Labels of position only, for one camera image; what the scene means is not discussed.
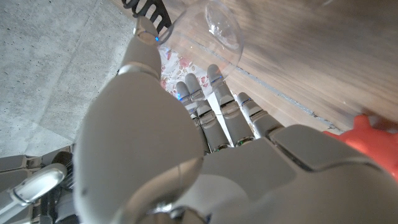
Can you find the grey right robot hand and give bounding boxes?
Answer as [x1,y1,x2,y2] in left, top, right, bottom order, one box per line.
[0,146,76,224]

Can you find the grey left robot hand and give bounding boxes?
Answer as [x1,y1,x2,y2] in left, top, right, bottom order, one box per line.
[72,15,398,224]

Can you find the clear plastic bottle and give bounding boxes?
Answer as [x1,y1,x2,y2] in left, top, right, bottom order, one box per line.
[157,0,245,105]

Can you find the orange spiky stress ball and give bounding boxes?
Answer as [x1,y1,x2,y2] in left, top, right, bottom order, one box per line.
[322,114,398,184]

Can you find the black hair clip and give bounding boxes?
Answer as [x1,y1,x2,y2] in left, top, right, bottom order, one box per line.
[121,0,173,34]

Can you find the floral backdrop cloth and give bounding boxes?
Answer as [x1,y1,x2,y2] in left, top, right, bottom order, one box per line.
[159,48,220,105]

